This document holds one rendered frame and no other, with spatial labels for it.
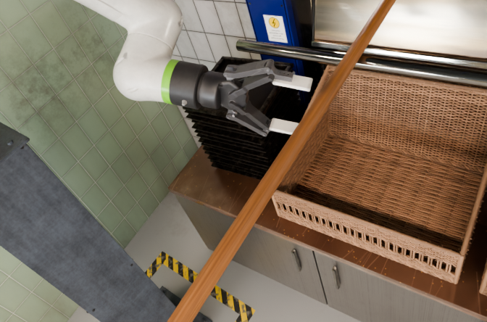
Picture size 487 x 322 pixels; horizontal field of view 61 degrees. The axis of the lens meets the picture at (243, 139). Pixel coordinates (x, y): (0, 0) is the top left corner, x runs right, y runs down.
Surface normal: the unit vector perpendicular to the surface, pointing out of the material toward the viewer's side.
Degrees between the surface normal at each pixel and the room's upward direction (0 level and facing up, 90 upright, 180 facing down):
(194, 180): 0
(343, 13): 70
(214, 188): 0
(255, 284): 0
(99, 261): 90
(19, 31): 90
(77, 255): 90
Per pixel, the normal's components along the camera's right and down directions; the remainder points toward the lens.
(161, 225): -0.25, -0.68
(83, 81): 0.82, 0.23
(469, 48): -0.57, 0.43
